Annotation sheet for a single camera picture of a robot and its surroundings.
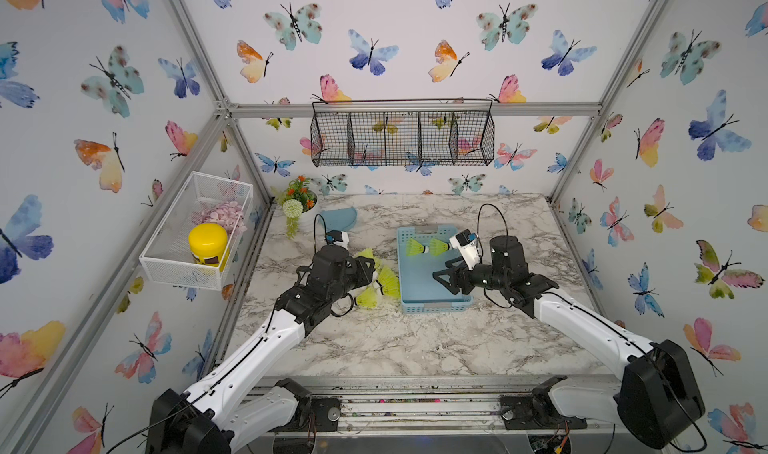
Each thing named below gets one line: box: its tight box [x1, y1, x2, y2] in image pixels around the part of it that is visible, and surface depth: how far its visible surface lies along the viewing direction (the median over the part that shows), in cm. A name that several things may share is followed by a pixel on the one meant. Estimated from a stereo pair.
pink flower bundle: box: [191, 201, 247, 235], surface depth 70 cm
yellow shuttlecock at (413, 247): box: [406, 238, 429, 256], surface depth 105 cm
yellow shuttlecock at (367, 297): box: [356, 280, 384, 308], surface depth 93 cm
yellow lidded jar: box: [188, 223, 230, 273], surface depth 65 cm
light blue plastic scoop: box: [320, 207, 358, 232], surface depth 119 cm
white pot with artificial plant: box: [270, 175, 318, 239], surface depth 104 cm
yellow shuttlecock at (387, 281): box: [372, 265, 401, 298], surface depth 97 cm
